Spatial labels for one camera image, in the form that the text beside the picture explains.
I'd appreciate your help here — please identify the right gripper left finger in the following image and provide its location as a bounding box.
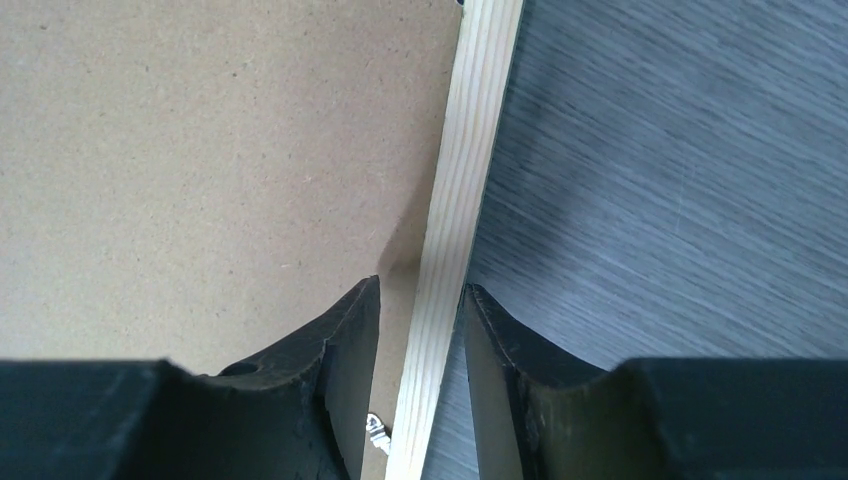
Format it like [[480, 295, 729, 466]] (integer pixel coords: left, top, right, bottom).
[[1, 276, 380, 479]]

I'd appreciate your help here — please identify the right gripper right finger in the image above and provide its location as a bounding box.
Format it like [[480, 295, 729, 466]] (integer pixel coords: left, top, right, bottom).
[[462, 284, 847, 479]]

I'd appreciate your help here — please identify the brown backing board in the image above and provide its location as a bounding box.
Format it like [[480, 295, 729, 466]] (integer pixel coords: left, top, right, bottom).
[[0, 0, 465, 480]]

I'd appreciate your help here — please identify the wooden picture frame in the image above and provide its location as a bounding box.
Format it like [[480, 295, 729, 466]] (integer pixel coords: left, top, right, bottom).
[[385, 0, 524, 480]]

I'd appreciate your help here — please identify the metal turn clip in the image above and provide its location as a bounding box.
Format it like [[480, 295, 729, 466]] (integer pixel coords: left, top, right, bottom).
[[365, 412, 391, 456]]

